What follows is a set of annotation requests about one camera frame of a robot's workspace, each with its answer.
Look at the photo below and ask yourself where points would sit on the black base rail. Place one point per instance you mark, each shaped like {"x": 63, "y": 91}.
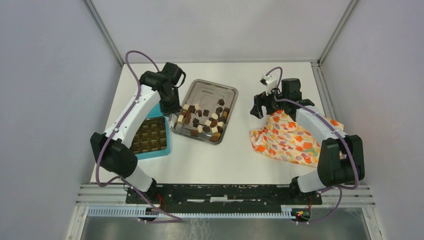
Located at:
{"x": 228, "y": 198}

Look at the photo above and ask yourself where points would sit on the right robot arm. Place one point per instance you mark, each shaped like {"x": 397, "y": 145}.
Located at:
{"x": 341, "y": 159}

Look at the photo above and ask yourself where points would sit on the teal box lid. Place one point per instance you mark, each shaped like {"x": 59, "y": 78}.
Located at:
{"x": 155, "y": 112}

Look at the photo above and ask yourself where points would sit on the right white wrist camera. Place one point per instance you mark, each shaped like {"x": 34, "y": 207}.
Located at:
{"x": 269, "y": 82}

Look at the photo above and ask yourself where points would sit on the teal chocolate box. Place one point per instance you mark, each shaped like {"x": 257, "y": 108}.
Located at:
{"x": 152, "y": 139}

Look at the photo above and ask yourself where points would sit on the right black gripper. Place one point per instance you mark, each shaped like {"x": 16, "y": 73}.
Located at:
{"x": 259, "y": 100}

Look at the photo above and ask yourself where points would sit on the floral cloth bag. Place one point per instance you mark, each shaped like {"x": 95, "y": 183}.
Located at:
{"x": 283, "y": 139}

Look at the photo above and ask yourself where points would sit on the metal serving tongs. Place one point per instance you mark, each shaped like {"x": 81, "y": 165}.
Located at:
{"x": 172, "y": 120}

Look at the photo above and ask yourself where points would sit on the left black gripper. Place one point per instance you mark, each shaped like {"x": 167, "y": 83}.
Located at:
{"x": 175, "y": 108}

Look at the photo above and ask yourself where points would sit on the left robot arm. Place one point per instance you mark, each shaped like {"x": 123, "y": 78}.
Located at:
{"x": 112, "y": 148}

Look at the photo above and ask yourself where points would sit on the silver metal tray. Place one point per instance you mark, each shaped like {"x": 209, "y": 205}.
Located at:
{"x": 206, "y": 93}

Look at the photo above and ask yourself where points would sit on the pile of assorted chocolates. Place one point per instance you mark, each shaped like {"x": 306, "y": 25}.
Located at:
{"x": 202, "y": 122}

